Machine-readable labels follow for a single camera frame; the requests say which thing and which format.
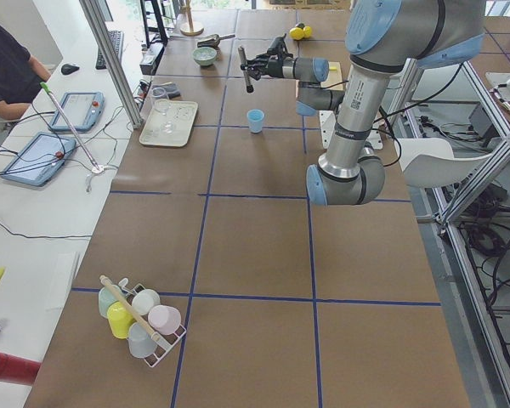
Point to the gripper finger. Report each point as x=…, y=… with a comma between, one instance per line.
x=250, y=70

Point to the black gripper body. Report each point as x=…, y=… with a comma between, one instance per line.
x=275, y=68

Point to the steel muddler black tip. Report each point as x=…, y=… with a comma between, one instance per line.
x=243, y=58

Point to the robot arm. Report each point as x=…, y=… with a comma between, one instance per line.
x=381, y=36
x=311, y=99

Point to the yellow lemon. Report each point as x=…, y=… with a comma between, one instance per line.
x=297, y=33
x=307, y=31

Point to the blue paper cup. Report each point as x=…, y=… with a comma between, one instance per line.
x=255, y=119

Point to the white cup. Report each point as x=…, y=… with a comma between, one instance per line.
x=145, y=300

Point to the pink cup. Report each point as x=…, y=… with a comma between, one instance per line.
x=165, y=319

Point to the mint green cup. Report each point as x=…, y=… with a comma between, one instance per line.
x=105, y=300

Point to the yellow cup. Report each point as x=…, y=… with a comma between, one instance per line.
x=119, y=320

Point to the grey cup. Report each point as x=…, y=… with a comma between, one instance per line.
x=139, y=342

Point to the steel ice scoop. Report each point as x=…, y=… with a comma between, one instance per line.
x=213, y=41

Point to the green bowl of ice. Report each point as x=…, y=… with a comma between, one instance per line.
x=204, y=56

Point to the round wooden stand base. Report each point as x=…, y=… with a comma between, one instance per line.
x=190, y=27

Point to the grey folded cloth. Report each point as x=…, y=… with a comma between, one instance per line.
x=171, y=88

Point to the clear wine glass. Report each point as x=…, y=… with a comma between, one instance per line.
x=161, y=104

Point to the cream bear serving tray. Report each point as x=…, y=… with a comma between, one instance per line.
x=182, y=114

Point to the right teach pendant tablet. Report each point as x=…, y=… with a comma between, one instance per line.
x=82, y=109

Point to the teach pendant tablet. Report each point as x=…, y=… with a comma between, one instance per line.
x=40, y=159
x=82, y=109

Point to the white chair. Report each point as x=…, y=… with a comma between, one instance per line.
x=430, y=162

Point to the black computer mouse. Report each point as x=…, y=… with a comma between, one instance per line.
x=67, y=69

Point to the left teach pendant tablet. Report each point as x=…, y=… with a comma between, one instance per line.
x=40, y=159

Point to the seated person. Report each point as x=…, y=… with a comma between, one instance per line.
x=21, y=75

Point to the red bottle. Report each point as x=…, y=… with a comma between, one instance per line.
x=17, y=370

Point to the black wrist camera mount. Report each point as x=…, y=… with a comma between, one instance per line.
x=279, y=49

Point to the white wire cup rack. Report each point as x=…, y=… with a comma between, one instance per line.
x=165, y=343

